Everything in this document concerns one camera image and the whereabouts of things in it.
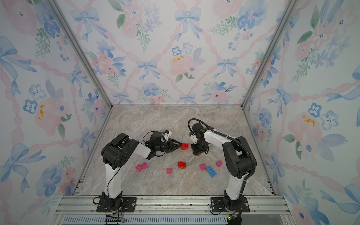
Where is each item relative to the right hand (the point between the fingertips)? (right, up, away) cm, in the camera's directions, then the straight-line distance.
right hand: (197, 151), depth 93 cm
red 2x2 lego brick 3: (-11, -7, -8) cm, 15 cm away
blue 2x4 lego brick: (+7, -10, -10) cm, 16 cm away
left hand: (-10, +4, -1) cm, 11 cm away
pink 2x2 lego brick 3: (-18, -10, -9) cm, 23 cm away
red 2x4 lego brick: (-9, +3, -1) cm, 10 cm away
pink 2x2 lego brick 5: (+13, -6, -6) cm, 16 cm away
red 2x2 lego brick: (0, -2, -3) cm, 3 cm away
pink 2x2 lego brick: (-34, -7, -7) cm, 35 cm away
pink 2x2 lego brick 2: (-37, -8, -7) cm, 39 cm away
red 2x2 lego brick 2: (-11, -7, -8) cm, 15 cm away
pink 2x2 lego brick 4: (+2, -8, -7) cm, 11 cm away
